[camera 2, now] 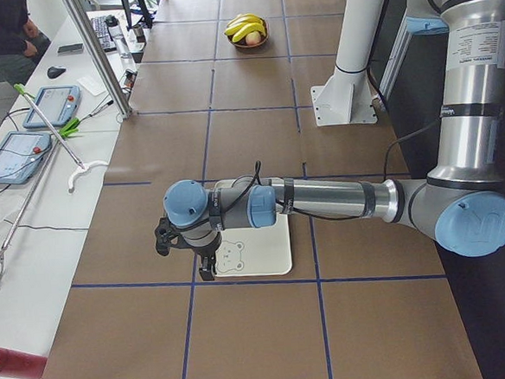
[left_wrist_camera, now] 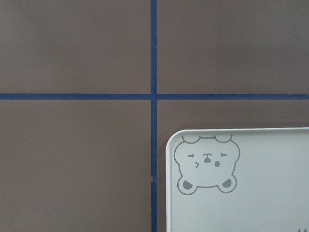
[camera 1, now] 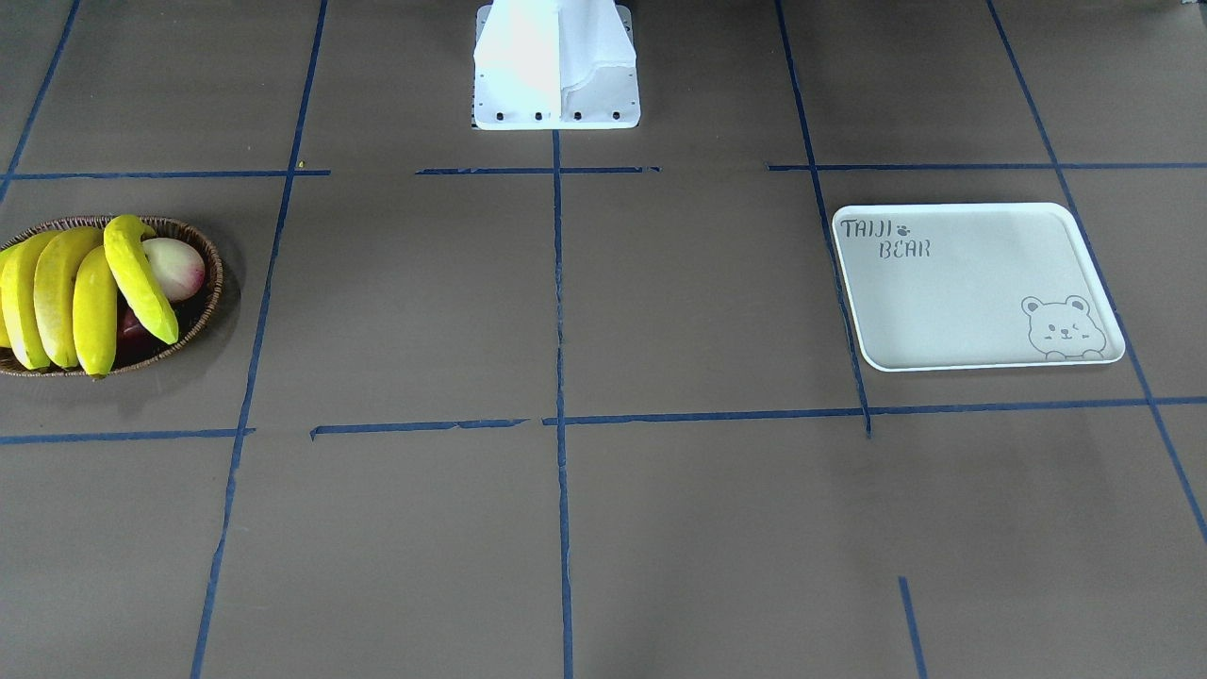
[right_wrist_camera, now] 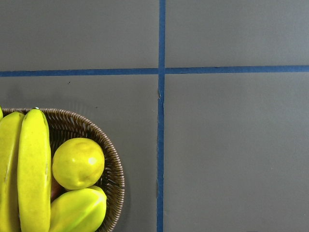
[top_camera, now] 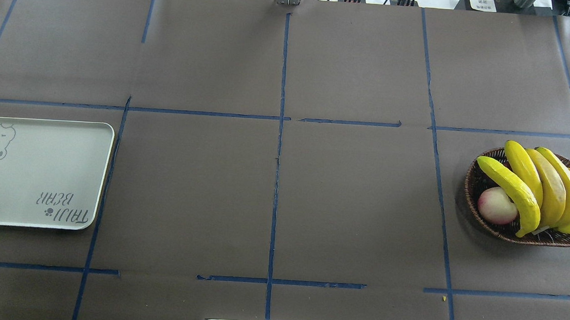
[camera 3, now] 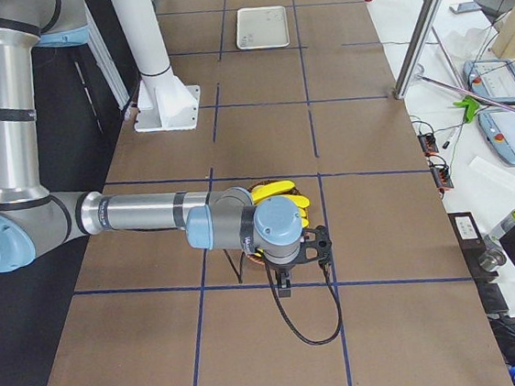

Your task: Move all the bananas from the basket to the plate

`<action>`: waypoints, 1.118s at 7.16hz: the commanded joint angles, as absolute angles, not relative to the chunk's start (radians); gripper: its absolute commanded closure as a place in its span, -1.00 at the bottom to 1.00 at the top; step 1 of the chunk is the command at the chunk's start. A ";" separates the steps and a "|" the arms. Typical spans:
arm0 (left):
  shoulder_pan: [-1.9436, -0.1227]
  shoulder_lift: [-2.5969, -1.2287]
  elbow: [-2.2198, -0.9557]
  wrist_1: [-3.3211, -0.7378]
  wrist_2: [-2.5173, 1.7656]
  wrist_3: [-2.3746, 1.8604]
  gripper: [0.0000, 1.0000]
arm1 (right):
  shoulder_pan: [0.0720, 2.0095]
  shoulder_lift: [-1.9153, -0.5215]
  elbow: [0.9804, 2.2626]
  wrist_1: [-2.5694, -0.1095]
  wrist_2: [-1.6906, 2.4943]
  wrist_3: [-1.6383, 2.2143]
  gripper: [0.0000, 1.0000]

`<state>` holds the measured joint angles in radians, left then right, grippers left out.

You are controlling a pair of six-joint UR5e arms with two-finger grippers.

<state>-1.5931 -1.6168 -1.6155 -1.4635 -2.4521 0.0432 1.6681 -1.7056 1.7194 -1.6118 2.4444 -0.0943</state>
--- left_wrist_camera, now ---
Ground white bear-print tray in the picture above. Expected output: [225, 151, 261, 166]
[166, 128, 309, 232]

